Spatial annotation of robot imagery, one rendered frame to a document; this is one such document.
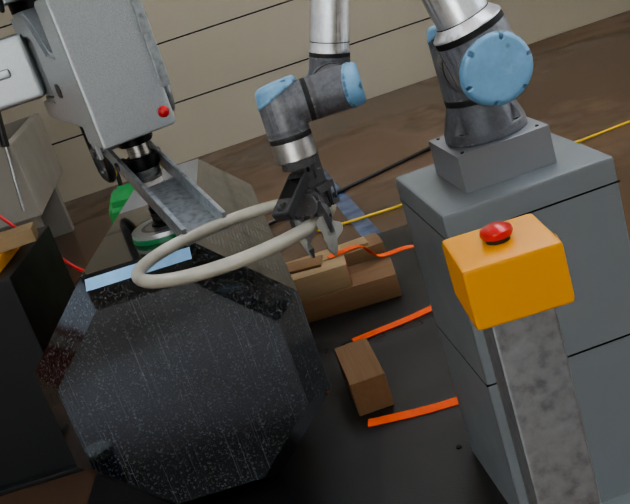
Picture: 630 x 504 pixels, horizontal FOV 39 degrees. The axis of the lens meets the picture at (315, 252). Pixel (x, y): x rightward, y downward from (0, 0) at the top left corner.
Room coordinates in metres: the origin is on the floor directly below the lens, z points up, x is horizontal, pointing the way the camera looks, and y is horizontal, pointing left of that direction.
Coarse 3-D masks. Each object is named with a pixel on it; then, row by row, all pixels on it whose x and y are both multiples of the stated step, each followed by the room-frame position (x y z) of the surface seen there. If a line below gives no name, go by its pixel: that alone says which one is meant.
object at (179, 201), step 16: (112, 160) 2.64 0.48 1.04; (160, 160) 2.58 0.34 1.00; (128, 176) 2.50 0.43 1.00; (176, 176) 2.47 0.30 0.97; (144, 192) 2.38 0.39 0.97; (160, 192) 2.43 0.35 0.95; (176, 192) 2.41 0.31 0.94; (192, 192) 2.36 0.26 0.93; (160, 208) 2.26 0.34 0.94; (176, 208) 2.32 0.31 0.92; (192, 208) 2.30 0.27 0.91; (208, 208) 2.26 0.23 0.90; (176, 224) 2.16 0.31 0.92; (192, 224) 2.23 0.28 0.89
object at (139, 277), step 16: (256, 208) 2.16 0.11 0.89; (272, 208) 2.14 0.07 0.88; (208, 224) 2.16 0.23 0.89; (224, 224) 2.16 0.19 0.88; (304, 224) 1.78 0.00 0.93; (176, 240) 2.11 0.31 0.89; (192, 240) 2.14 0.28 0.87; (272, 240) 1.73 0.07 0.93; (288, 240) 1.74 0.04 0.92; (144, 256) 2.03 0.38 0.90; (160, 256) 2.05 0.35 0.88; (240, 256) 1.71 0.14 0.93; (256, 256) 1.71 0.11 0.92; (144, 272) 1.93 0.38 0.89; (176, 272) 1.75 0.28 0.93; (192, 272) 1.73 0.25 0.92; (208, 272) 1.71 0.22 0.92; (224, 272) 1.71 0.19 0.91
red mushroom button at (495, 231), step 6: (492, 222) 1.00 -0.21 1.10; (498, 222) 0.99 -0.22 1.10; (504, 222) 0.99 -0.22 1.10; (486, 228) 0.99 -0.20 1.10; (492, 228) 0.98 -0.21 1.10; (498, 228) 0.98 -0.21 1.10; (504, 228) 0.98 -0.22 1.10; (510, 228) 0.98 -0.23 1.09; (480, 234) 0.99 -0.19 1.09; (486, 234) 0.98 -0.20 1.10; (492, 234) 0.97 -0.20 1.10; (498, 234) 0.97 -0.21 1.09; (504, 234) 0.97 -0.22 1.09; (510, 234) 0.98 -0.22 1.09; (486, 240) 0.98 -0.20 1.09; (492, 240) 0.97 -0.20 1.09; (498, 240) 0.97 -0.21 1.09
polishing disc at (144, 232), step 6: (144, 222) 2.63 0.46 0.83; (150, 222) 2.61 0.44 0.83; (138, 228) 2.59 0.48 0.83; (144, 228) 2.56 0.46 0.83; (150, 228) 2.54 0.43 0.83; (156, 228) 2.52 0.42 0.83; (162, 228) 2.50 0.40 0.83; (168, 228) 2.48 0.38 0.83; (132, 234) 2.54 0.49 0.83; (138, 234) 2.52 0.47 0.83; (144, 234) 2.50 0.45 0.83; (150, 234) 2.48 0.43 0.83; (156, 234) 2.46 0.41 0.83; (162, 234) 2.45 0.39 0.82; (168, 234) 2.45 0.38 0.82; (138, 240) 2.49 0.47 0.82; (144, 240) 2.47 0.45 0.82
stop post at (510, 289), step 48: (480, 240) 1.01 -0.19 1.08; (528, 240) 0.96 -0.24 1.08; (480, 288) 0.93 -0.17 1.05; (528, 288) 0.93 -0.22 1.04; (528, 336) 0.95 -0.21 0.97; (528, 384) 0.95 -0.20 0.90; (528, 432) 0.95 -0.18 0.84; (576, 432) 0.95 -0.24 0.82; (528, 480) 0.98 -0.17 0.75; (576, 480) 0.95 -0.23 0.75
